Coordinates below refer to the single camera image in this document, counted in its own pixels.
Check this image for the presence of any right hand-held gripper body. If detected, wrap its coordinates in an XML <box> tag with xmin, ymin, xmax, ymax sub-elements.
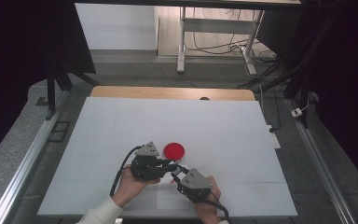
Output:
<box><xmin>176</xmin><ymin>167</ymin><xmax>214</xmax><ymax>203</ymax></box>

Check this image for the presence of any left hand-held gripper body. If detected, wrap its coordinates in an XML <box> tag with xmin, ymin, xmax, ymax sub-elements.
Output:
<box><xmin>130</xmin><ymin>141</ymin><xmax>166</xmax><ymax>182</ymax></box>

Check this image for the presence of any round red ink pad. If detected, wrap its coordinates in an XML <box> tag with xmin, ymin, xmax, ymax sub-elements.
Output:
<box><xmin>163</xmin><ymin>142</ymin><xmax>186</xmax><ymax>162</ymax></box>

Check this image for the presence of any person's right hand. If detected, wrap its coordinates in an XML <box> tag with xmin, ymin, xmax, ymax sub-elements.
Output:
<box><xmin>193</xmin><ymin>175</ymin><xmax>223</xmax><ymax>224</ymax></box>

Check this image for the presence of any person's left hand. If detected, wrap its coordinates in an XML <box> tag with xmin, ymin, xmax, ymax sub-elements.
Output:
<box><xmin>111</xmin><ymin>164</ymin><xmax>163</xmax><ymax>209</ymax></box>

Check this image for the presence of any white paper sheet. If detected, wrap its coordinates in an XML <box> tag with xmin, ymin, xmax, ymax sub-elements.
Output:
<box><xmin>156</xmin><ymin>173</ymin><xmax>191</xmax><ymax>210</ymax></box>

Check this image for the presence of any black tripod stand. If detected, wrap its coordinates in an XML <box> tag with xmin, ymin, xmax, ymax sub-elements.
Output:
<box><xmin>44</xmin><ymin>60</ymin><xmax>101</xmax><ymax>121</ymax></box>
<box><xmin>236</xmin><ymin>18</ymin><xmax>337</xmax><ymax>129</ymax></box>

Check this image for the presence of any black curtain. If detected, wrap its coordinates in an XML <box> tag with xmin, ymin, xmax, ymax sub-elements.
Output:
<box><xmin>255</xmin><ymin>0</ymin><xmax>358</xmax><ymax>195</ymax></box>
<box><xmin>0</xmin><ymin>0</ymin><xmax>97</xmax><ymax>169</ymax></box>

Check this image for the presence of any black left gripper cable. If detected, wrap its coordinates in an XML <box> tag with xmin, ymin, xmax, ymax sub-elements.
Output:
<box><xmin>109</xmin><ymin>145</ymin><xmax>145</xmax><ymax>198</ymax></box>

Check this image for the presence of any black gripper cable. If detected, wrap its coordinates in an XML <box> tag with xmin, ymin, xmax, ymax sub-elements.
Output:
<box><xmin>109</xmin><ymin>145</ymin><xmax>145</xmax><ymax>198</ymax></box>
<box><xmin>199</xmin><ymin>198</ymin><xmax>233</xmax><ymax>224</ymax></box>

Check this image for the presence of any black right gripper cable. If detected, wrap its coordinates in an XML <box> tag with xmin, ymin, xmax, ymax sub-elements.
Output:
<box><xmin>199</xmin><ymin>198</ymin><xmax>233</xmax><ymax>224</ymax></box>

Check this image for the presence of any aluminium floor rail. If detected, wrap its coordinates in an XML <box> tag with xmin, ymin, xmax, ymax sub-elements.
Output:
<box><xmin>0</xmin><ymin>90</ymin><xmax>73</xmax><ymax>224</ymax></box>
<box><xmin>284</xmin><ymin>98</ymin><xmax>357</xmax><ymax>224</ymax></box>

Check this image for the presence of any bundle of floor cables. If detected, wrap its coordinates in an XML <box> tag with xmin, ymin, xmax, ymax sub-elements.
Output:
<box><xmin>185</xmin><ymin>7</ymin><xmax>278</xmax><ymax>63</ymax></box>

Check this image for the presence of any white desk frame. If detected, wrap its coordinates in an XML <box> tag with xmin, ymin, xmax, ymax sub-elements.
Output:
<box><xmin>176</xmin><ymin>6</ymin><xmax>266</xmax><ymax>77</ymax></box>

